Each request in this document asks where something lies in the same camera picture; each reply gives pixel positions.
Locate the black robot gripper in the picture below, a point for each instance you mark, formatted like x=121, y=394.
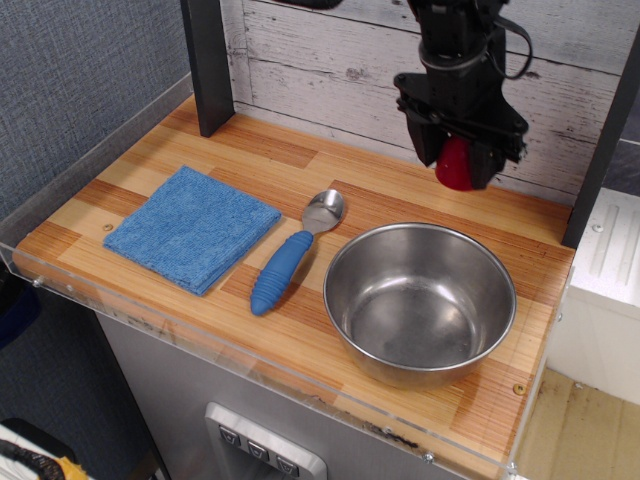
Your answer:
x=469, y=103

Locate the red toy beetroot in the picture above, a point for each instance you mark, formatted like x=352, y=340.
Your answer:
x=453, y=165

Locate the stainless steel bowl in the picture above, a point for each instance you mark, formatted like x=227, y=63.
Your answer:
x=418, y=306

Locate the white ribbed side cabinet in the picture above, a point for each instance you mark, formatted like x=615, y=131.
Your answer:
x=596, y=338

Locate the blue folded microfiber cloth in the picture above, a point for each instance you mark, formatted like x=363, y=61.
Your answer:
x=192, y=230

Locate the silver button control panel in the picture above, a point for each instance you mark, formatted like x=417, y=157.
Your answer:
x=262, y=444

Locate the yellow object at corner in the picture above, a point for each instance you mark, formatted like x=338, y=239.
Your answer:
x=71, y=470

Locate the dark grey right post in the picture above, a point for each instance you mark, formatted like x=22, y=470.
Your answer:
x=610, y=135

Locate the dark grey post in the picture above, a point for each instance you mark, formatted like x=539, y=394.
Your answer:
x=206, y=46
x=610, y=135

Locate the blue handled metal spoon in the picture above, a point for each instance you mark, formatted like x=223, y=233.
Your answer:
x=323, y=213

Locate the dark grey left post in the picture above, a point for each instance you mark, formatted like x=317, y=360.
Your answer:
x=206, y=46

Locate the clear acrylic guard rail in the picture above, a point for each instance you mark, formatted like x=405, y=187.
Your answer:
x=287, y=370

